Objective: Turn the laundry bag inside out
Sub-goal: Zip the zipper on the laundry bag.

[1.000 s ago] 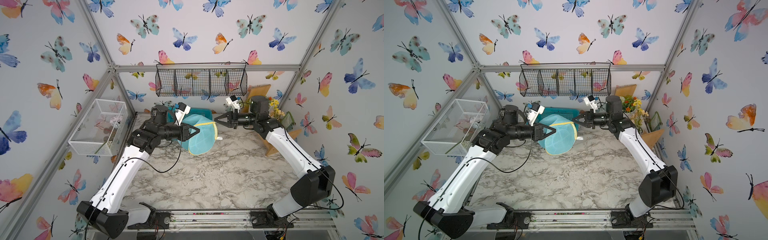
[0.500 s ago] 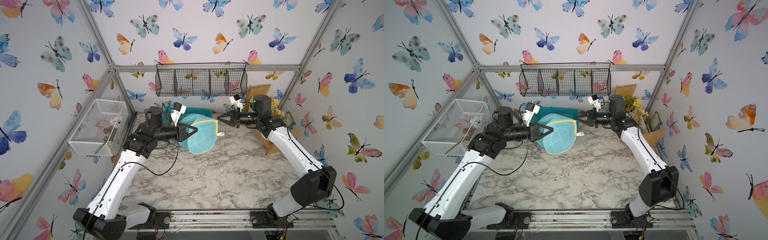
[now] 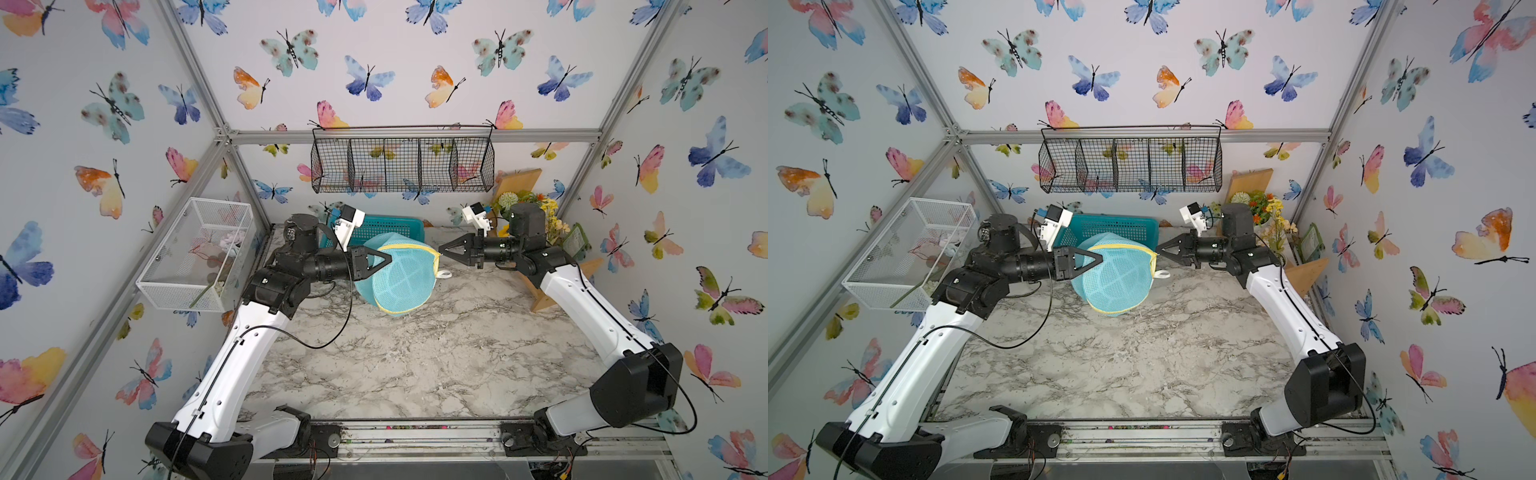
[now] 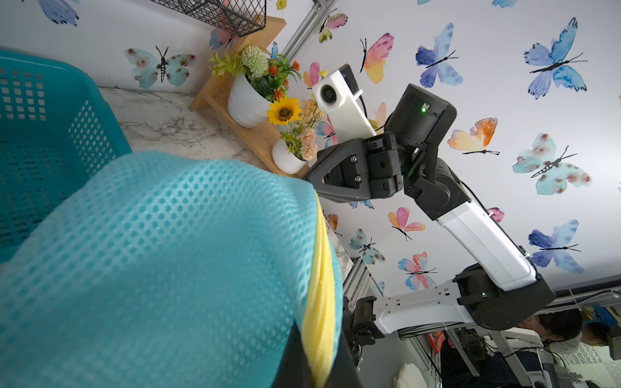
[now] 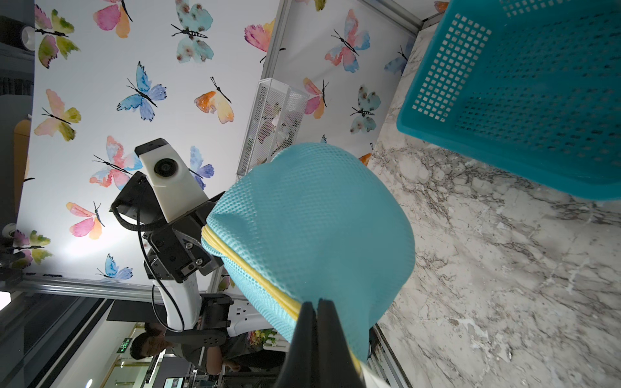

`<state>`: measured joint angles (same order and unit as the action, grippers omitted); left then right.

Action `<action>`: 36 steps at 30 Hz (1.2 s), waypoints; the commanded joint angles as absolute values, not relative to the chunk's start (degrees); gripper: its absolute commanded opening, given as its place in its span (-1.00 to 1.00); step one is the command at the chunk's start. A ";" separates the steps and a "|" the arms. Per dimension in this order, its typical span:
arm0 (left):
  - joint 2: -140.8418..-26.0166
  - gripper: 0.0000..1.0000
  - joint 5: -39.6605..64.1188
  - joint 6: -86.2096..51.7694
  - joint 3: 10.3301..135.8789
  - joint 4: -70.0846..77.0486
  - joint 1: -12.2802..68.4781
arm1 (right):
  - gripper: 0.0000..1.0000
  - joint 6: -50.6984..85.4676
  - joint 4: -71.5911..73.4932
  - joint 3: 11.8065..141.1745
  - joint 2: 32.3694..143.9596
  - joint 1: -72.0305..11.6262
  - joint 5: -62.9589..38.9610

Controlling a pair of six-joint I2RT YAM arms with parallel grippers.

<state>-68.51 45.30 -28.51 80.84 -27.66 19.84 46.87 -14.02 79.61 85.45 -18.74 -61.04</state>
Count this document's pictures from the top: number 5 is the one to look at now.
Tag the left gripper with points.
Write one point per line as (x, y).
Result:
(176, 250)

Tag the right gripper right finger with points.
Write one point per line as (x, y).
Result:
(336, 364)

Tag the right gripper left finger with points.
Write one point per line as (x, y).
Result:
(301, 367)

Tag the teal mesh laundry bag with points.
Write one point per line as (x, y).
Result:
(314, 224)

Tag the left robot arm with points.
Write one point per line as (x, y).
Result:
(192, 318)

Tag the person behind the cell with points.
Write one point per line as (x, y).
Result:
(242, 352)

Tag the teal plastic basket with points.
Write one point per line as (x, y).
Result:
(530, 87)

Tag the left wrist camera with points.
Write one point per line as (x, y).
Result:
(175, 188)

